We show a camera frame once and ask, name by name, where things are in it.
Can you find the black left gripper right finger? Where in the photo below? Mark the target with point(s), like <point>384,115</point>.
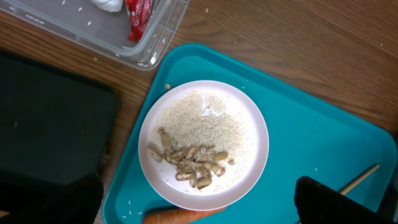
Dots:
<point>319,204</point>

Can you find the clear plastic bin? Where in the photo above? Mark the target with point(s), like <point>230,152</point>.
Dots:
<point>84,23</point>

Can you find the black plastic bin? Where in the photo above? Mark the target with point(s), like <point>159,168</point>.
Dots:
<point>55,127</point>

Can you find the red snack wrapper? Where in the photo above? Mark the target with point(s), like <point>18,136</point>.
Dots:
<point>139,13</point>

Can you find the teal plastic tray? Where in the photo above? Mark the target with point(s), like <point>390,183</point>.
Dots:
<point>308,137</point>

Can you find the white plate with food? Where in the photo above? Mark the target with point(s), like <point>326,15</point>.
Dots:
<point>203,145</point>

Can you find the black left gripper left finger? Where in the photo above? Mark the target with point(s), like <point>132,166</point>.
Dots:
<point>77,203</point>

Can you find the wooden chopstick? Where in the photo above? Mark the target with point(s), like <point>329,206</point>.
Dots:
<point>358,180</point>

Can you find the orange carrot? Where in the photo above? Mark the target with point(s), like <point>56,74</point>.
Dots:
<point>178,216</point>

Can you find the crumpled white paper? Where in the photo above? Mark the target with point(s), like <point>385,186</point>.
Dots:
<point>109,5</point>

